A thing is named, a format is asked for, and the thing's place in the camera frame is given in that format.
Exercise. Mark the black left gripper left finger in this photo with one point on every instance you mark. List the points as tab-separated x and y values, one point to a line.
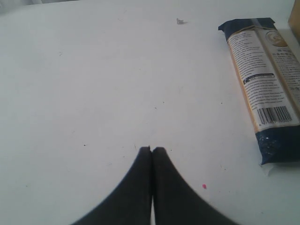
130	202

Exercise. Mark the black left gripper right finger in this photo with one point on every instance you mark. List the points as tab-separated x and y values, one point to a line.
175	202

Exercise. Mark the brown paper shopping bag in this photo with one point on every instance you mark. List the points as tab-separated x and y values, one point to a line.
294	19

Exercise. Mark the dark blue noodle packet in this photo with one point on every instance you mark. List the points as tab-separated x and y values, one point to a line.
269	74

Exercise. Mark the white crumb far left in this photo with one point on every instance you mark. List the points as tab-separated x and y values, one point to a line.
180	22

